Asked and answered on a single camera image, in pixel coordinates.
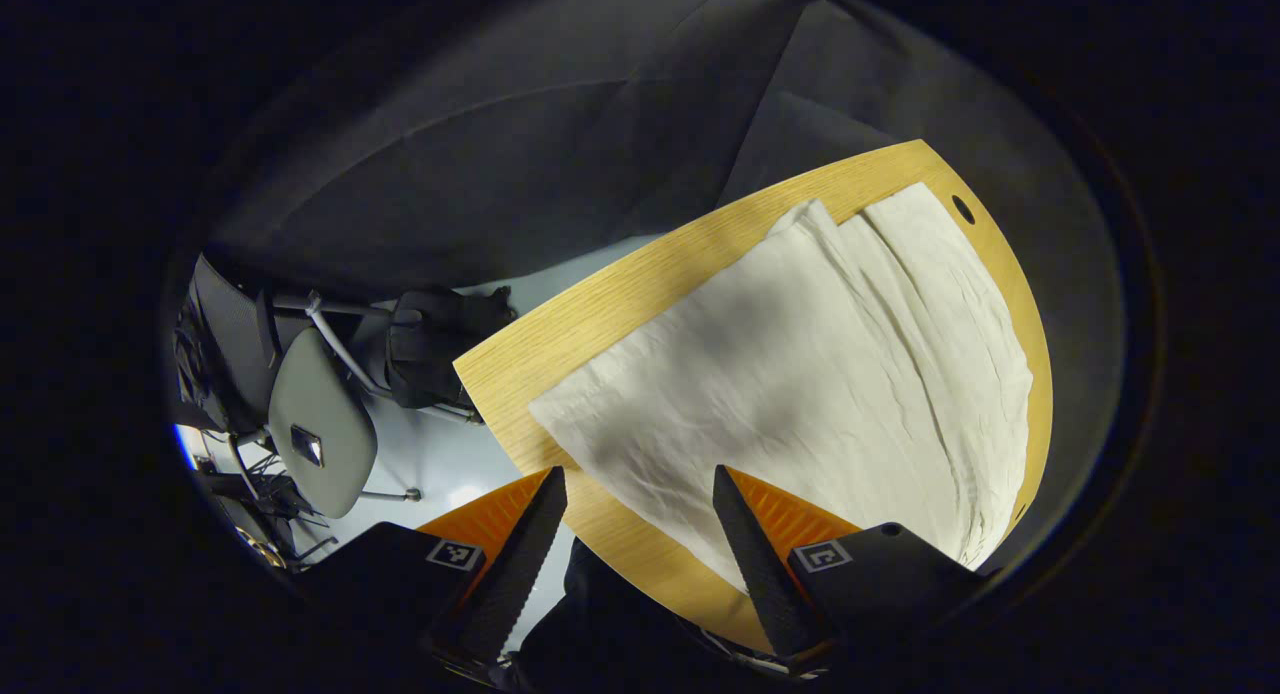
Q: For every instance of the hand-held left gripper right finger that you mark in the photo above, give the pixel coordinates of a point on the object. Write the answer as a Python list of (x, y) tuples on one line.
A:
[(760, 574)]

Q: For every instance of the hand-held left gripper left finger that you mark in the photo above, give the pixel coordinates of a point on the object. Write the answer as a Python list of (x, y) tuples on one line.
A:
[(520, 564)]

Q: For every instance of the white jeans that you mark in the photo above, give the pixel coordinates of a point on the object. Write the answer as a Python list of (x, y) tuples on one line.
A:
[(800, 374)]

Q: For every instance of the black bag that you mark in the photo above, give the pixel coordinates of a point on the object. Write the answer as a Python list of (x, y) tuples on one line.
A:
[(430, 344)]

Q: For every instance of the grey office chair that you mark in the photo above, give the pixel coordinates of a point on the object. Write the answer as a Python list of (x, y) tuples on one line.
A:
[(320, 424)]

